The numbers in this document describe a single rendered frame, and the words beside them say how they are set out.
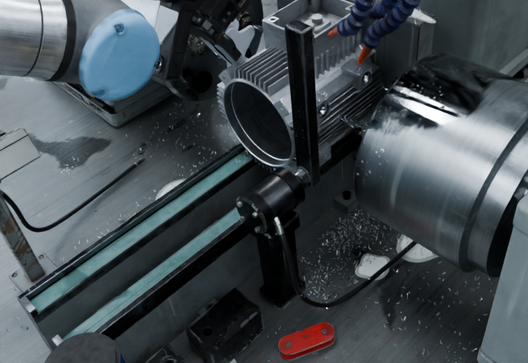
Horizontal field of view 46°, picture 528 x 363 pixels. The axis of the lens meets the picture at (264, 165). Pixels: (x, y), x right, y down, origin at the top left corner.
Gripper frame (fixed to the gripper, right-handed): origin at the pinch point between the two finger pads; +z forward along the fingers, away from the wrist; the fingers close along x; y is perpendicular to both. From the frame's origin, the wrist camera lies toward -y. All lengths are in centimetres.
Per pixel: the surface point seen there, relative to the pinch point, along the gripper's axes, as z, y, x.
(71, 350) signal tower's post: -34, -33, -34
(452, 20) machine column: 14.9, 26.1, -19.0
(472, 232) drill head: 1.3, -4.3, -44.2
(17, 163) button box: -13.3, -31.0, 11.5
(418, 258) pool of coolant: 28.7, -8.1, -31.3
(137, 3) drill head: -3.6, 0.7, 23.4
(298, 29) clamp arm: -16.6, 3.3, -20.1
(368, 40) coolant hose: -3.4, 10.5, -20.2
